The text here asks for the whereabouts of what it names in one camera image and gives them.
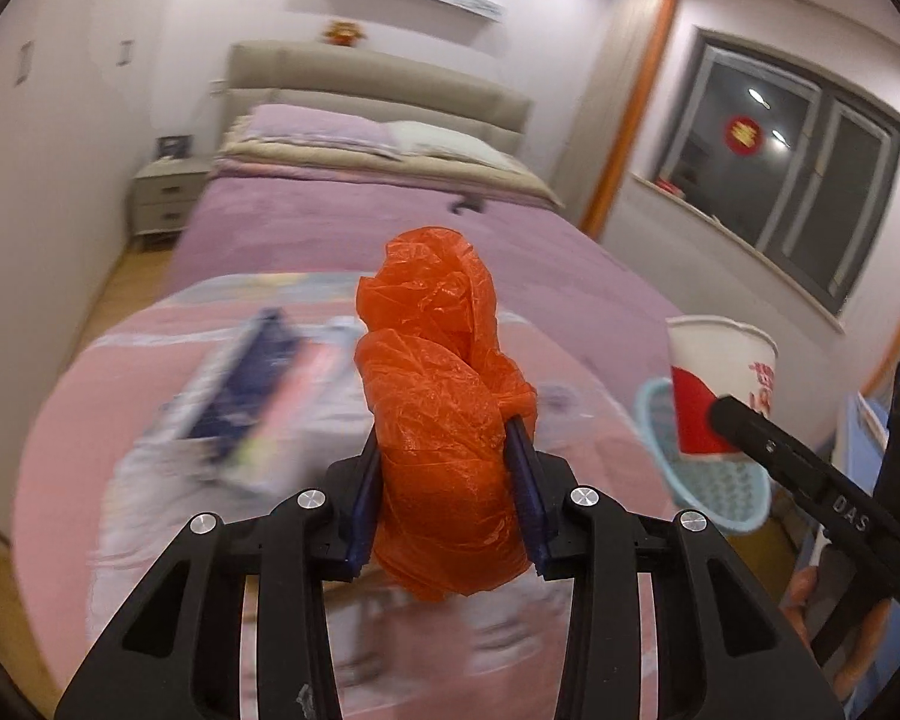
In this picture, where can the dark picture frame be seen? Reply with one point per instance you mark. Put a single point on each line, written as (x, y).
(174, 147)

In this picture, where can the beige folded quilt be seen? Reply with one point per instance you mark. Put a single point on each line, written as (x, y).
(307, 165)

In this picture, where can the purple pillow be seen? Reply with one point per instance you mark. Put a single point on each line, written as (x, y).
(307, 127)

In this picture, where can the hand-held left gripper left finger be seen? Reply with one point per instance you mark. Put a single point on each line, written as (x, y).
(361, 517)

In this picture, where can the red and white paper cup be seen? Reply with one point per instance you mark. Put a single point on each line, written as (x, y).
(709, 367)

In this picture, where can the small dark object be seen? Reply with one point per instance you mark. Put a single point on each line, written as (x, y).
(469, 205)

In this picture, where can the small red item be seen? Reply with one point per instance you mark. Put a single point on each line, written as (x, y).
(669, 185)

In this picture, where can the light blue board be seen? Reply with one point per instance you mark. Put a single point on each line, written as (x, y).
(864, 435)

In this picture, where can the beige padded headboard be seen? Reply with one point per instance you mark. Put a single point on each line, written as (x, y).
(360, 79)

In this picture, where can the light blue plastic basket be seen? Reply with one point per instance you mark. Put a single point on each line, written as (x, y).
(720, 499)

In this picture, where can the orange plastic bag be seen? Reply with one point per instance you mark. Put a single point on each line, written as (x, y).
(435, 390)

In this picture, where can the beige nightstand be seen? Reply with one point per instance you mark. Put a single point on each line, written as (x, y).
(163, 202)

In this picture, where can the red window decoration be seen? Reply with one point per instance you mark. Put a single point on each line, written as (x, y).
(743, 133)

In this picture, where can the white and pink packet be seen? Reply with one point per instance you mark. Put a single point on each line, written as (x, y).
(319, 397)

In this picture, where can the dark framed window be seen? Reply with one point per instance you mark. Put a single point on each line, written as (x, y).
(795, 165)

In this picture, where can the purple fleece blanket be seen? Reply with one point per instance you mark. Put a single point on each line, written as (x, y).
(330, 232)

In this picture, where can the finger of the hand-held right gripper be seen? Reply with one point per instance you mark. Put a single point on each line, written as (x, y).
(795, 457)

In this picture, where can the white patterned pillow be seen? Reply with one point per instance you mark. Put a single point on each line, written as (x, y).
(450, 141)

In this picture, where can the dark blue packet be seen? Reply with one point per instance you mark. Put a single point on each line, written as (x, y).
(251, 382)

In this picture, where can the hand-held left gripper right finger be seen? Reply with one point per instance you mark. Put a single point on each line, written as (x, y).
(526, 495)

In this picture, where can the white wardrobe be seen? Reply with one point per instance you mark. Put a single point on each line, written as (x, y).
(60, 202)

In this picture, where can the beige curtain with orange trim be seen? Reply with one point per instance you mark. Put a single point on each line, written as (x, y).
(630, 105)

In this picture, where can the pink printed blanket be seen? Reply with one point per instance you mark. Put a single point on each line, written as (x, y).
(120, 405)

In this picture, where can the orange plush toy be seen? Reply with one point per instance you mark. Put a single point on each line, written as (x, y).
(343, 33)

